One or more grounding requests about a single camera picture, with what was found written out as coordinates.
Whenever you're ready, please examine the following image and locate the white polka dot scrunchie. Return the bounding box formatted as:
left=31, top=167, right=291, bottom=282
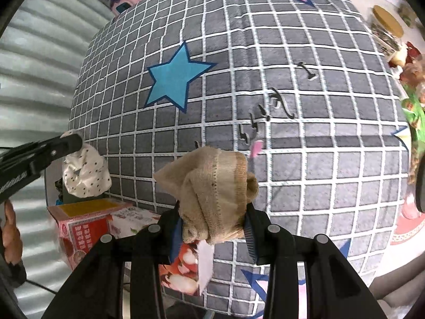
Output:
left=62, top=142, right=112, bottom=198

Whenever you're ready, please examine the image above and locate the beige knit sock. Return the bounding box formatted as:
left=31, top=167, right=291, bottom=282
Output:
left=154, top=146, right=259, bottom=245

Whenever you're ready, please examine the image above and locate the person's left hand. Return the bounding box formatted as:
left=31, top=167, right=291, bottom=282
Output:
left=2, top=199, right=23, bottom=265

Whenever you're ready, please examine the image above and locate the grey storage box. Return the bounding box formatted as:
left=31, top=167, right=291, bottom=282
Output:
left=44, top=168, right=106, bottom=207

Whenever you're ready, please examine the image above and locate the red pink cardboard box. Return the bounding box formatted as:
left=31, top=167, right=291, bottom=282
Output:
left=48, top=198, right=131, bottom=270

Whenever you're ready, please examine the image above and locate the white floral tissue pack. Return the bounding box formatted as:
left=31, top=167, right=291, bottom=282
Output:
left=109, top=207, right=214, bottom=296

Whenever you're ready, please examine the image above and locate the grey-green curtain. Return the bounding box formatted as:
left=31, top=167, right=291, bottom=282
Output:
left=1, top=0, right=112, bottom=318

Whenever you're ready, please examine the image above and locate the grey grid star rug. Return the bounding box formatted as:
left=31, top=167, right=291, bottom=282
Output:
left=67, top=0, right=413, bottom=319

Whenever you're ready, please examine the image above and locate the clutter pile of toys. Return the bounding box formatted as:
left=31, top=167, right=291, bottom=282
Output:
left=370, top=13, right=424, bottom=246

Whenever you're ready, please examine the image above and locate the round wooden lid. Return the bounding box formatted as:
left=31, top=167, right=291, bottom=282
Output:
left=372, top=5, right=404, bottom=38

